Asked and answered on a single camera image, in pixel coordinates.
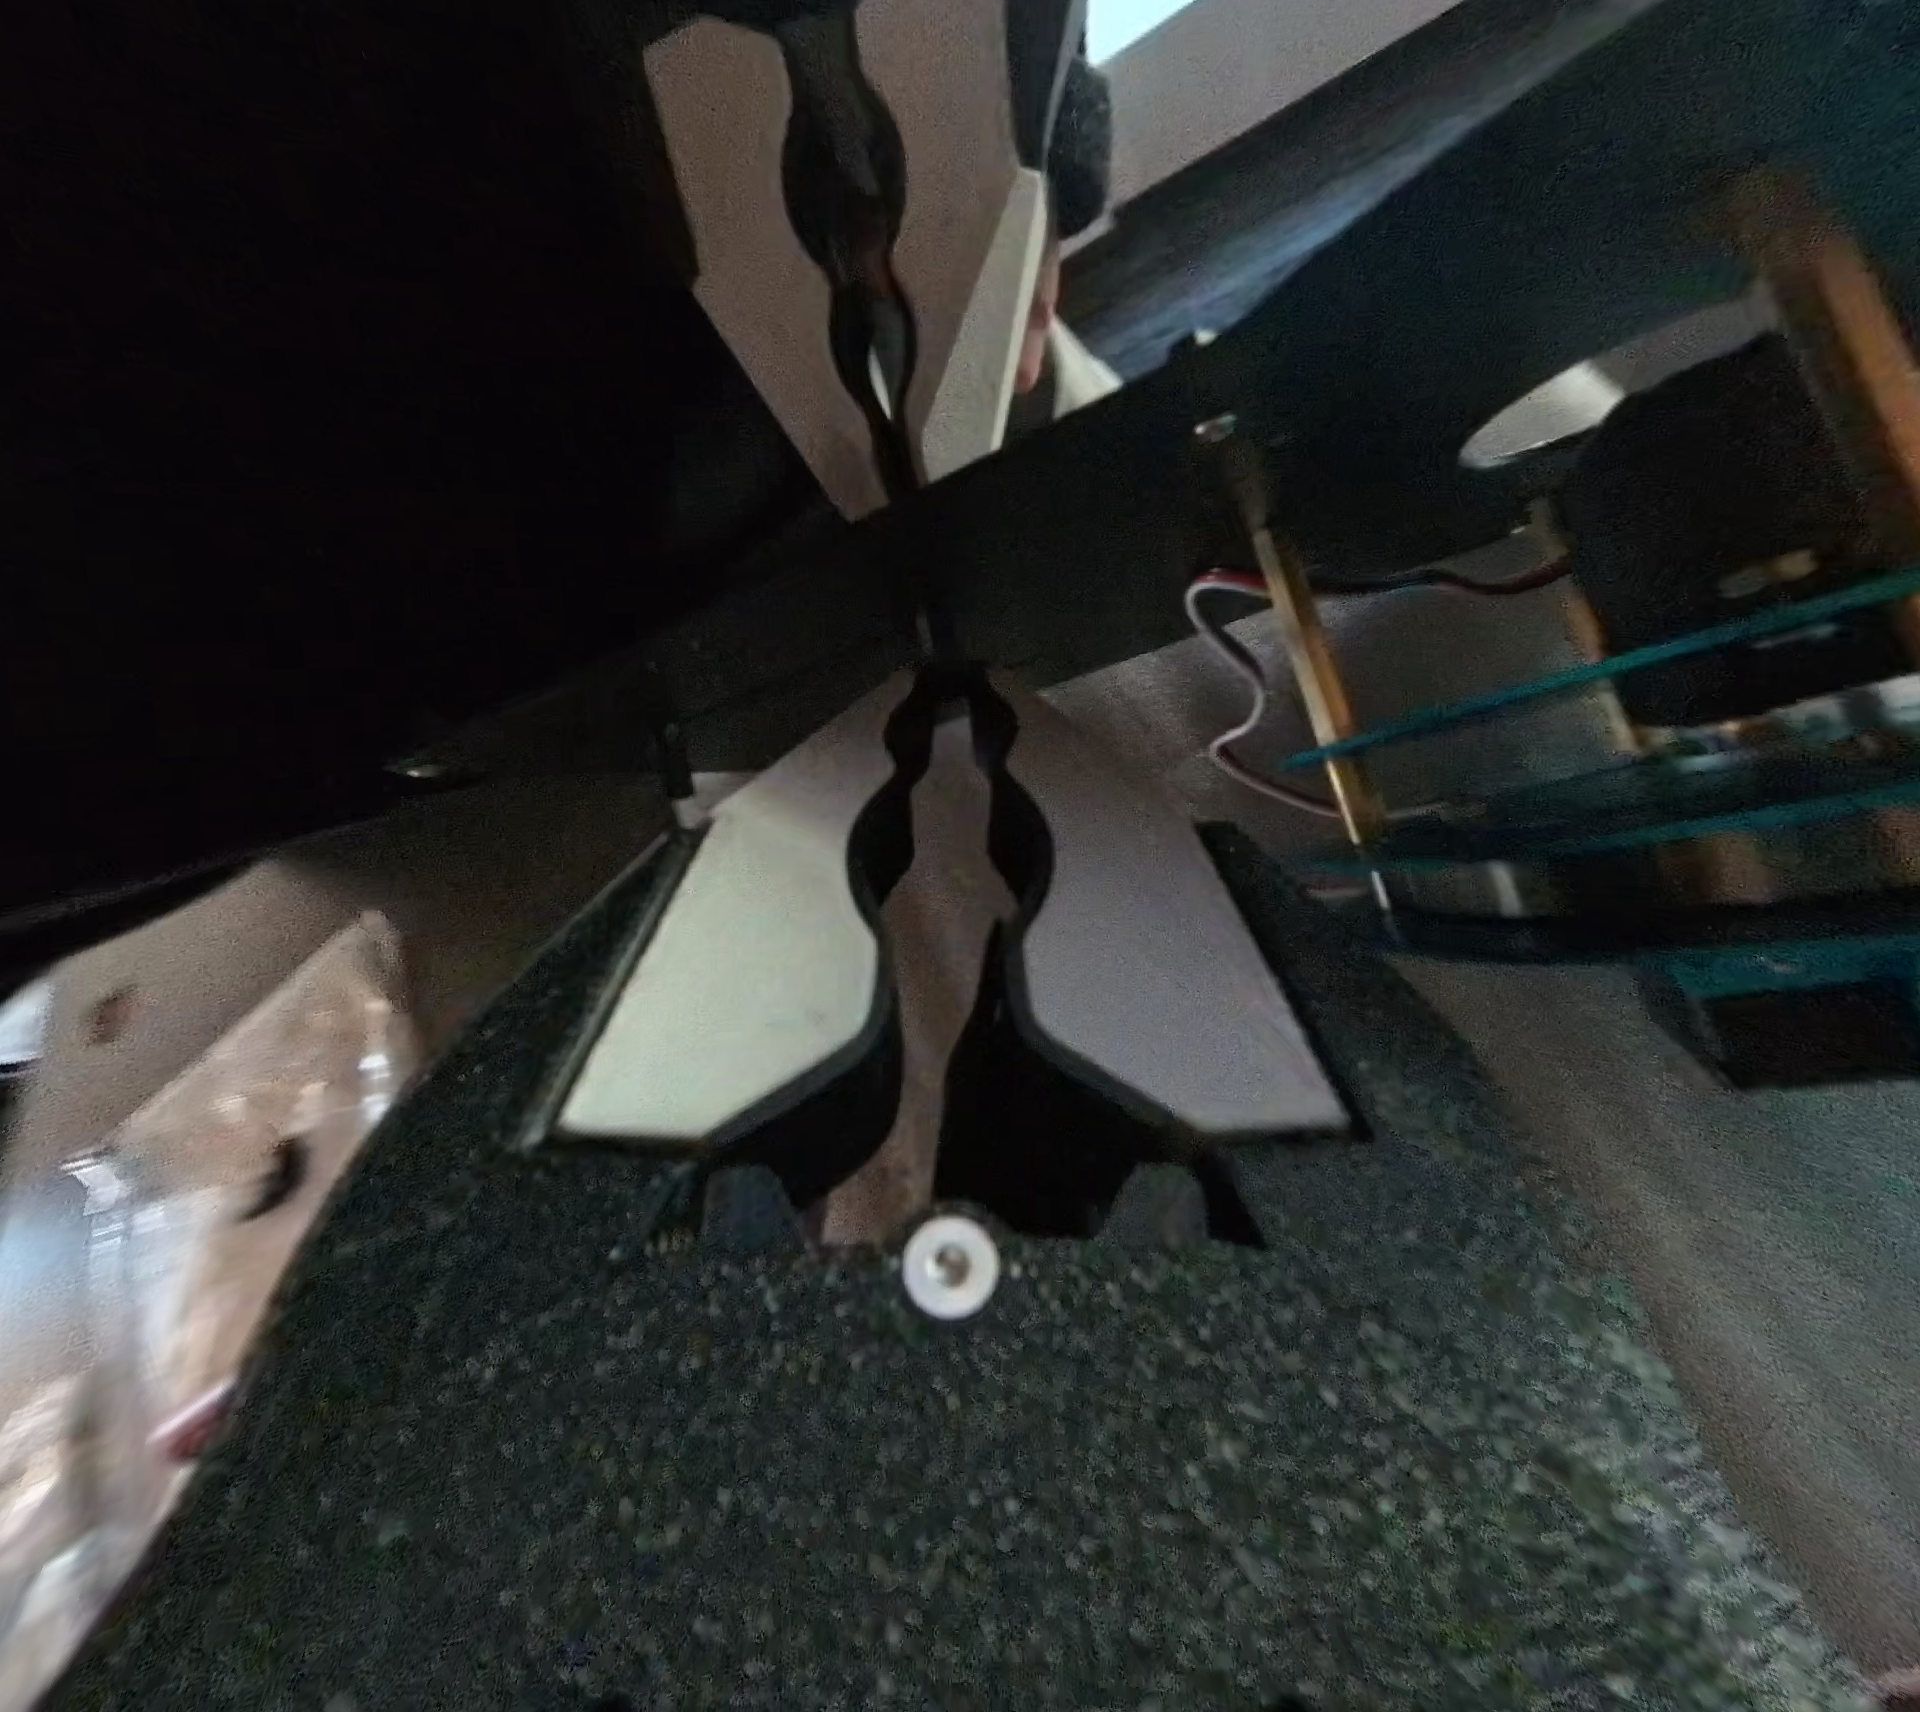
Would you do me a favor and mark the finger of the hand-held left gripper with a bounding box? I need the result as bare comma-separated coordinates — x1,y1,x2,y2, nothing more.
642,14,919,530
846,0,1052,491

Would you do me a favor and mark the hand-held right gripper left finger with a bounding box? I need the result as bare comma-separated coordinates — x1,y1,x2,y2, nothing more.
557,674,929,1155

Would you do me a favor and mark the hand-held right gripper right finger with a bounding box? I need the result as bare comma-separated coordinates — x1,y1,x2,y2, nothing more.
965,668,1356,1142

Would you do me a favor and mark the blue toy robot arm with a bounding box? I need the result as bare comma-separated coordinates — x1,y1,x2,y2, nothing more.
0,0,1920,1100

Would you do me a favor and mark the dark grey desk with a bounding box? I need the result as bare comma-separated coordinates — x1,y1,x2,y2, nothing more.
0,691,1052,1250

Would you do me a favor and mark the person's left hand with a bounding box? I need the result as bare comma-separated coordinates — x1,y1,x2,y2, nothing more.
1013,253,1073,398

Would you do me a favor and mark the pile of clear plastic bags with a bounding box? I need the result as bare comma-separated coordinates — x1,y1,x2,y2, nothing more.
0,908,429,1670

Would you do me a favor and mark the white foam sheet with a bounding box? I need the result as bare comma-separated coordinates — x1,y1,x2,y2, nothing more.
1034,645,1920,1684

